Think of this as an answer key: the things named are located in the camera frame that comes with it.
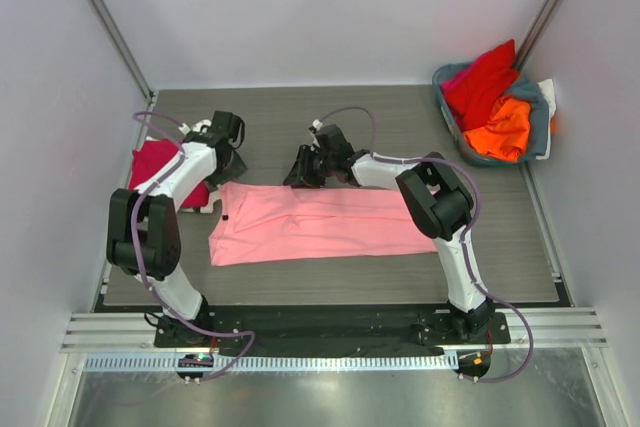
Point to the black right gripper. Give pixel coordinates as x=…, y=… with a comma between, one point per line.
x=306, y=167

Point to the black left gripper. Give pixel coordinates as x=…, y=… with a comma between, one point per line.
x=236, y=169

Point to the pink t shirt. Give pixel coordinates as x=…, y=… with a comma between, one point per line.
x=275, y=223

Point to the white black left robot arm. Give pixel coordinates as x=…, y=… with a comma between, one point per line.
x=143, y=237

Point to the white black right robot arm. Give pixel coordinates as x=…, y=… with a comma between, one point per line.
x=438, y=203

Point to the folded crimson t shirt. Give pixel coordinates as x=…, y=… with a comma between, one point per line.
x=151, y=158

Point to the teal laundry basket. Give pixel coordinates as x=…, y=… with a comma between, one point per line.
x=441, y=75

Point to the red t shirt in basket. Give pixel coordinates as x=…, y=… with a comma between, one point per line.
x=471, y=93

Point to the orange t shirt in basket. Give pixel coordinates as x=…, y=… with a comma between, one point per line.
x=506, y=133

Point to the grey blue t shirt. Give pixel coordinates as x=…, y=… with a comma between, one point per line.
x=539, y=141

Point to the white cloth in basket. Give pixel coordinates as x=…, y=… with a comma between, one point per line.
x=548, y=91

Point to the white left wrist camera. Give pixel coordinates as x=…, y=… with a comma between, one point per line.
x=199, y=127

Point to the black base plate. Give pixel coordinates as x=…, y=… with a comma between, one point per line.
x=331, y=331

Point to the left aluminium frame post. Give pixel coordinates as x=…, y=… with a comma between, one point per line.
x=112, y=31

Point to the aluminium frame post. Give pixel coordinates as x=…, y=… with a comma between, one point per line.
x=112, y=31
x=535, y=32

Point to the slotted cable duct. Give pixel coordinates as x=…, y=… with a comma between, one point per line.
x=199, y=362

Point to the right aluminium frame post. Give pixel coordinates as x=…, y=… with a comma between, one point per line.
x=535, y=32

